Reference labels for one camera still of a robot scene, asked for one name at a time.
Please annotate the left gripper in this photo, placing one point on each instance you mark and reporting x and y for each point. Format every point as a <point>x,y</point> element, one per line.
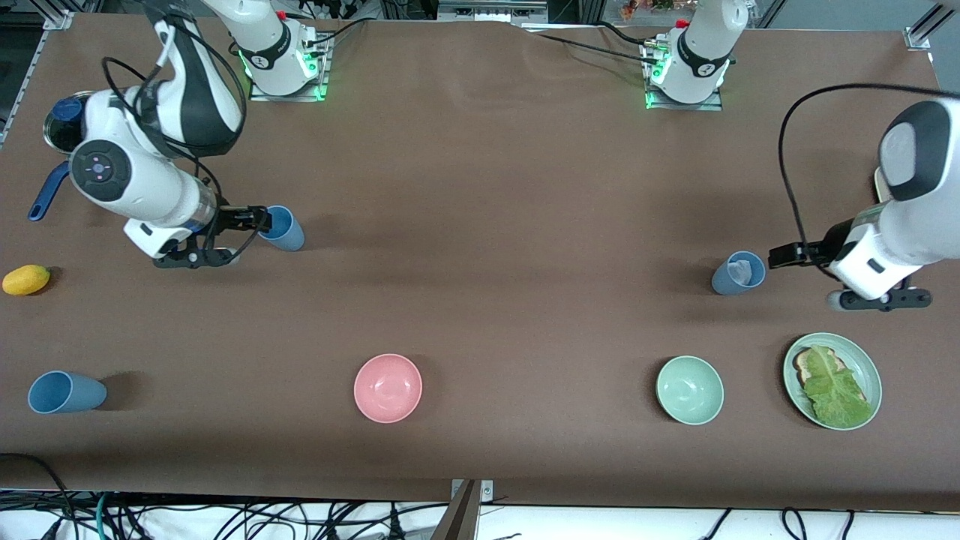
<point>816,252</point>

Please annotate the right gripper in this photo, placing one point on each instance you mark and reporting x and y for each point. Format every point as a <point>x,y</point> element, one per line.
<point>229,218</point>

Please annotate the blue plastic cup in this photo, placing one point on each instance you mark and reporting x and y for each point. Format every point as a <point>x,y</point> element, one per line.
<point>289,234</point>
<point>724,283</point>
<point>75,394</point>

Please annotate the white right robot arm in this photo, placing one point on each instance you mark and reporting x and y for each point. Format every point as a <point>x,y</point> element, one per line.
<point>150,180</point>

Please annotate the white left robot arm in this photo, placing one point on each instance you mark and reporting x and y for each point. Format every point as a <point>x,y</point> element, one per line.
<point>922,217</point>

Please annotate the crumpled white tissue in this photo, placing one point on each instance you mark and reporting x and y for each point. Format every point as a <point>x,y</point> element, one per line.
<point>741,271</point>

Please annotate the cream toaster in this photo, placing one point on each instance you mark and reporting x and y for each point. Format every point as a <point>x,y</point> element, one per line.
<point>881,184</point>

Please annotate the toasted bread slice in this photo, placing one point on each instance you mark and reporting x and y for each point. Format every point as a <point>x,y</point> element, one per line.
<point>802,367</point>

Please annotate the mint green plate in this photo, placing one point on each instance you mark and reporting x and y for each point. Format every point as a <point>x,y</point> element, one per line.
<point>866,367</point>

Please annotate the green lettuce leaf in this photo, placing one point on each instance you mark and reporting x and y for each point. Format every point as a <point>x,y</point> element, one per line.
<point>836,394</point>

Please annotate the mint green bowl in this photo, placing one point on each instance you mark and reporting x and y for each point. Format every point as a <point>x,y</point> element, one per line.
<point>690,390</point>

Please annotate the glass pot lid blue knob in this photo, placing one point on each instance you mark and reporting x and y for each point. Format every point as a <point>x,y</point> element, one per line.
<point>64,124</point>

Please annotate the pink bowl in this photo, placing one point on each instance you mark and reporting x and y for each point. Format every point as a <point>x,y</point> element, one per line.
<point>388,388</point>

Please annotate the yellow lemon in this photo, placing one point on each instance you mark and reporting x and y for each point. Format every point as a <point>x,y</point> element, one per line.
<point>26,280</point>

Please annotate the brown table cover cloth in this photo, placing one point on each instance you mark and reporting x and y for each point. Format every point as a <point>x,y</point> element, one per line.
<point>480,225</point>

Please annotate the grey support beam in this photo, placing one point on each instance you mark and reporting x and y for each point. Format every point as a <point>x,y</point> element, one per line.
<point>457,517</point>

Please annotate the aluminium frame post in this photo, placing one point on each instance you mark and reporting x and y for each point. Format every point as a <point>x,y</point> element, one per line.
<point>926,26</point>
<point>60,16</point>

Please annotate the small metal table bracket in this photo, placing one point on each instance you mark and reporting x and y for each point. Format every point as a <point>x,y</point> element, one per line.
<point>487,491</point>

